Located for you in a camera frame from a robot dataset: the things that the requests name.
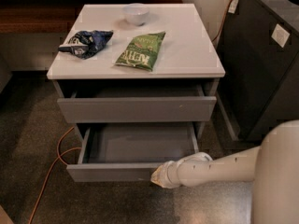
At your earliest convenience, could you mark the orange floor cable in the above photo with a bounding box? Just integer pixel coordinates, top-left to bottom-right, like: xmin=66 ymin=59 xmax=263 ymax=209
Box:
xmin=27 ymin=126 xmax=82 ymax=224

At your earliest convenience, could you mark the white-topped grey drawer cabinet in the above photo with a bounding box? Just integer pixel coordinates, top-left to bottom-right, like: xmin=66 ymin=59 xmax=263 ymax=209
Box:
xmin=46 ymin=3 xmax=226 ymax=142

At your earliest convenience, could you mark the grey drawer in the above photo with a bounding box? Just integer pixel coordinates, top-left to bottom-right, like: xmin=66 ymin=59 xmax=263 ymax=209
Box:
xmin=58 ymin=85 xmax=216 ymax=123
xmin=67 ymin=122 xmax=198 ymax=182

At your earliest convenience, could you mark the orange wall cable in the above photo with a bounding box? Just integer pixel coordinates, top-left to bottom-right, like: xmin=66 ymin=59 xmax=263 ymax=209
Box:
xmin=211 ymin=0 xmax=250 ymax=44

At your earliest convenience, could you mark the grey top drawer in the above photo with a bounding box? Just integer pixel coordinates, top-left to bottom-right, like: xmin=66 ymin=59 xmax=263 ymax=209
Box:
xmin=58 ymin=85 xmax=216 ymax=123

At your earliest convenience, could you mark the white label sticker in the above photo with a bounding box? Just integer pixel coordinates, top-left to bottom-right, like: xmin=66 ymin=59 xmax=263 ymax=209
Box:
xmin=271 ymin=24 xmax=290 ymax=48

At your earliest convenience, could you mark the white cable tag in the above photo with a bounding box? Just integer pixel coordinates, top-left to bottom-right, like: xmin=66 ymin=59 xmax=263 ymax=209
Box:
xmin=228 ymin=0 xmax=239 ymax=14

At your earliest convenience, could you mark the white bowl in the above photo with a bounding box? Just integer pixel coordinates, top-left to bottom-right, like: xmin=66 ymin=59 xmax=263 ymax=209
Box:
xmin=122 ymin=3 xmax=150 ymax=26

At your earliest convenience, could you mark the dark wooden bench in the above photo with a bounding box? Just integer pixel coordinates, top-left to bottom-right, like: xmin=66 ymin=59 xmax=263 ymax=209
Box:
xmin=0 ymin=0 xmax=182 ymax=34

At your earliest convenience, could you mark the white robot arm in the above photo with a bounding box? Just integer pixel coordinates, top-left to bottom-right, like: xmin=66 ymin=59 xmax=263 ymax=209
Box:
xmin=150 ymin=120 xmax=299 ymax=224

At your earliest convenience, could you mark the green chip bag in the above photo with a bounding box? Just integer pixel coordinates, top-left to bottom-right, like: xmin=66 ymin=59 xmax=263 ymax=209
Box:
xmin=115 ymin=32 xmax=165 ymax=71

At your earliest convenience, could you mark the blue crumpled chip bag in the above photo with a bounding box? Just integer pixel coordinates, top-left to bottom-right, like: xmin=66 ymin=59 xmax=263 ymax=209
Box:
xmin=58 ymin=30 xmax=114 ymax=60

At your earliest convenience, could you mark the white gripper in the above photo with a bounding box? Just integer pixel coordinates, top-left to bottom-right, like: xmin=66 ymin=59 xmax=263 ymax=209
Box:
xmin=150 ymin=161 xmax=180 ymax=189

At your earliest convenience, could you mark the dark grey counter cabinet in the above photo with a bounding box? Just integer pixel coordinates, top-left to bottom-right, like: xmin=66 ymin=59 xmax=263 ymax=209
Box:
xmin=217 ymin=0 xmax=299 ymax=141

